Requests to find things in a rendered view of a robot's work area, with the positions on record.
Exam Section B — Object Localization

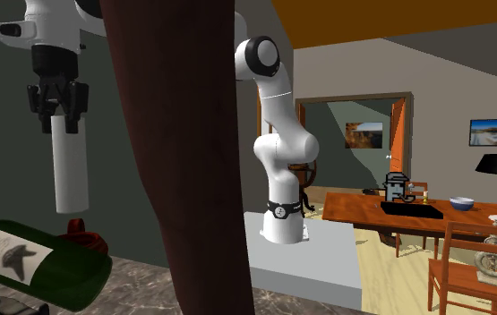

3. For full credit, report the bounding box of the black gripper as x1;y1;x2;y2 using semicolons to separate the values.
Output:
27;44;90;135

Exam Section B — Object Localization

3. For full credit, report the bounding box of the white cylinder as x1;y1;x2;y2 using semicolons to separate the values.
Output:
50;113;90;215

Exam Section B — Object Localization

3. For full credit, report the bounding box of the red round vessel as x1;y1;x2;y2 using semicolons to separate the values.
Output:
56;217;110;257

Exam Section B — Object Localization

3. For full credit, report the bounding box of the dark brown tall vase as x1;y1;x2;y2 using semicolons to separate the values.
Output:
99;0;256;315

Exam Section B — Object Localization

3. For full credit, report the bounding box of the green wine bottle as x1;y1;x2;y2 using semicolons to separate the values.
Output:
0;218;115;313

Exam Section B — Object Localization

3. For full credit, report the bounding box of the dark round-backed wooden chair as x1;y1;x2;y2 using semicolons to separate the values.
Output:
287;160;320;217

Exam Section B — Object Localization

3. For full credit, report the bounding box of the grey robot stand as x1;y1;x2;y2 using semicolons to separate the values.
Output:
243;211;364;311

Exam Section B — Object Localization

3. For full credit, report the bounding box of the wooden dining table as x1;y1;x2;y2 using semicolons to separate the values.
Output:
321;153;497;278

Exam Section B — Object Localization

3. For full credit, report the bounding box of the orange door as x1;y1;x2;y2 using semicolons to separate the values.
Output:
389;97;407;174

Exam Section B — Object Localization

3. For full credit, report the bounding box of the wooden chair with clock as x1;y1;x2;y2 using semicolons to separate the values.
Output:
426;220;497;315

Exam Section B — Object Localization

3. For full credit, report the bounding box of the orange landscape wall picture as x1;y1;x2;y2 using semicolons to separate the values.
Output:
345;121;384;149

